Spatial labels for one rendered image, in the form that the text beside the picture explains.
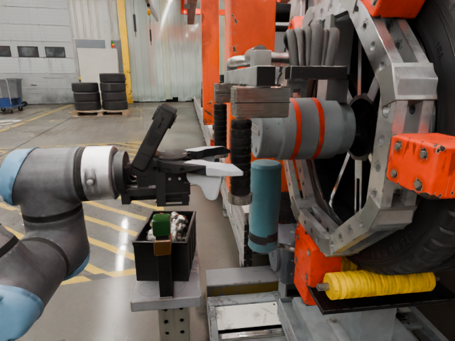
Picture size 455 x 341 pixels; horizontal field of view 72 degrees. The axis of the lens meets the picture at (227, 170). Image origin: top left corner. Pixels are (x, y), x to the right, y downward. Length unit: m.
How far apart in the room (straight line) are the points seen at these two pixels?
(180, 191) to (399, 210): 0.35
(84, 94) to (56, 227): 8.54
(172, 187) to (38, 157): 0.21
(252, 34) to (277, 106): 0.68
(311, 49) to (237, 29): 0.66
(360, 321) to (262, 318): 0.45
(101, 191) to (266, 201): 0.47
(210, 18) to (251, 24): 1.96
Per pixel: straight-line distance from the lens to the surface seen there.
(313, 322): 1.12
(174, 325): 1.14
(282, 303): 1.26
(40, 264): 0.51
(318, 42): 0.54
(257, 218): 0.88
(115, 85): 8.94
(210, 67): 3.08
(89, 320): 1.54
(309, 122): 0.68
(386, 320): 1.04
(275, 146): 0.67
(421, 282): 0.86
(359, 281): 0.79
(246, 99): 0.50
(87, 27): 13.91
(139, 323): 1.47
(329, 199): 0.93
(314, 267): 0.82
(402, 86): 0.51
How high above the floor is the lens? 0.96
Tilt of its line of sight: 16 degrees down
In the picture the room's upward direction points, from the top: straight up
